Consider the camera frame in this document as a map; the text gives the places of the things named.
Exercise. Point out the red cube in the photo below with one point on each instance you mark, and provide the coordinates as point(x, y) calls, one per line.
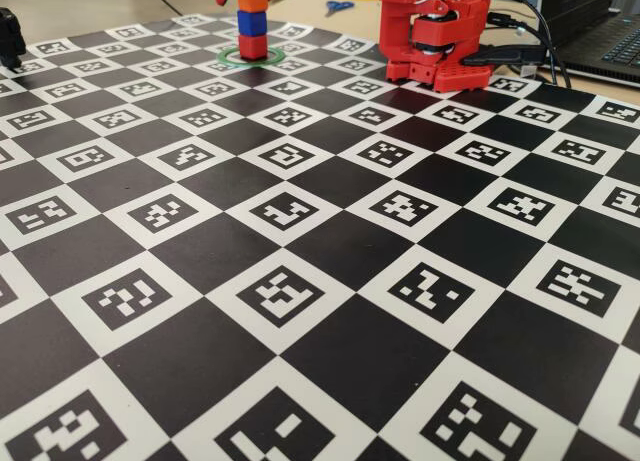
point(252, 47)

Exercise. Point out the red robot arm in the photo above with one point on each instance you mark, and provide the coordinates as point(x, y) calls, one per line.
point(400, 31)

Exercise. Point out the black white marker mat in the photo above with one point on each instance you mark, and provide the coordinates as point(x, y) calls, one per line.
point(320, 331)

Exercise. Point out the blue cube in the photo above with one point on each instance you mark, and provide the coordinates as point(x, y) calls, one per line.
point(251, 23)

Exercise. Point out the black laptop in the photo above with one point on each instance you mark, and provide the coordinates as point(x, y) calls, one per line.
point(600, 36)

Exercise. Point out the black plastic device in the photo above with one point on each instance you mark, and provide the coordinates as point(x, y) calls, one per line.
point(10, 36)

